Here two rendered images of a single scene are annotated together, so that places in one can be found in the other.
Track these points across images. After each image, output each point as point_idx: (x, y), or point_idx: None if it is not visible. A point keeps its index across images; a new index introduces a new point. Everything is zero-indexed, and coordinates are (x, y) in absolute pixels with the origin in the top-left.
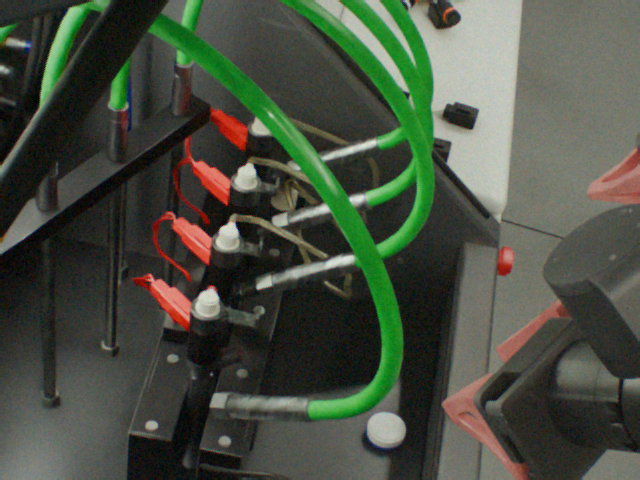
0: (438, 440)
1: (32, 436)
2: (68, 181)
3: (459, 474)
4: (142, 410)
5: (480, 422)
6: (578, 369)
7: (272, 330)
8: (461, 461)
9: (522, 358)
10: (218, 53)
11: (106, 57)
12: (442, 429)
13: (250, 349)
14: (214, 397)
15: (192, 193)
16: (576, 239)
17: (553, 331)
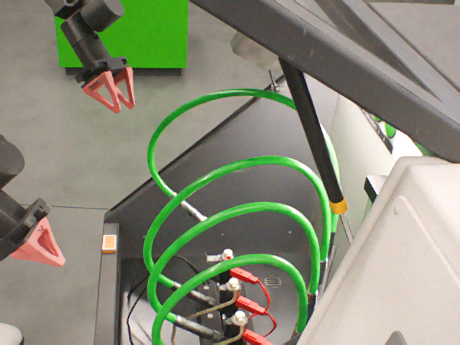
0: (115, 331)
1: None
2: (318, 295)
3: (105, 318)
4: (243, 291)
5: (123, 98)
6: (106, 49)
7: (204, 340)
8: (104, 323)
9: (119, 63)
10: (233, 89)
11: None
12: (113, 337)
13: (210, 328)
14: None
15: None
16: (116, 11)
17: (111, 62)
